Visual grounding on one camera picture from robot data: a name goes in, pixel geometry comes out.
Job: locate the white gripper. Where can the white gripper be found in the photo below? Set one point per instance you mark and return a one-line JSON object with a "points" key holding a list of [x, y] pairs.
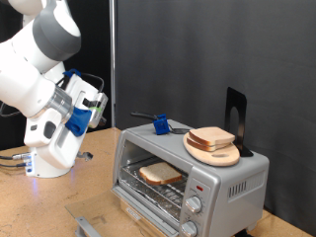
{"points": [[70, 148]]}

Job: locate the black spatula with blue block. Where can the black spatula with blue block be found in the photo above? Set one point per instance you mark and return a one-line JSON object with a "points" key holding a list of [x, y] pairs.
{"points": [[161, 125]]}

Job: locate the white bread slice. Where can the white bread slice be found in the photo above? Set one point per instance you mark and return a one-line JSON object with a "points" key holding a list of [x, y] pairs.
{"points": [[204, 147], [212, 135], [159, 173]]}

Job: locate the silver oven knob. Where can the silver oven knob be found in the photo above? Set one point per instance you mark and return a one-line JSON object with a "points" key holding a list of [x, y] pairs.
{"points": [[189, 229], [193, 204]]}

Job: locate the wooden crate under oven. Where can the wooden crate under oven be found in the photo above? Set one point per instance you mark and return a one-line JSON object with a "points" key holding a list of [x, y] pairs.
{"points": [[141, 221]]}

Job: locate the silver toaster oven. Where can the silver toaster oven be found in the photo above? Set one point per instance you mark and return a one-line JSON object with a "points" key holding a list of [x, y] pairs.
{"points": [[237, 204]]}

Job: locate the vertical metal pole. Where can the vertical metal pole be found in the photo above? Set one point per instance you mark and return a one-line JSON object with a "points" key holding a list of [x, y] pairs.
{"points": [[113, 49]]}

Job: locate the aluminium foil sheet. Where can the aluminium foil sheet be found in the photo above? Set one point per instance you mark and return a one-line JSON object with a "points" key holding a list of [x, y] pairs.
{"points": [[161, 205]]}

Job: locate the black curtain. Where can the black curtain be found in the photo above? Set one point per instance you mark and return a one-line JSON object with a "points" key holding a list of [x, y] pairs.
{"points": [[95, 39]]}

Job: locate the oval wooden cutting board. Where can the oval wooden cutting board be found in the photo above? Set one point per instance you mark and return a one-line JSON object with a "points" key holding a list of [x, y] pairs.
{"points": [[217, 159]]}

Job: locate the grey backdrop cloth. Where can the grey backdrop cloth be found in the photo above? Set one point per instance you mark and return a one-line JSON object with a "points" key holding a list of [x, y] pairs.
{"points": [[214, 49]]}

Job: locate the black metal bookend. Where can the black metal bookend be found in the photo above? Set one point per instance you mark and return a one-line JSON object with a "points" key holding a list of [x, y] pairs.
{"points": [[242, 108]]}

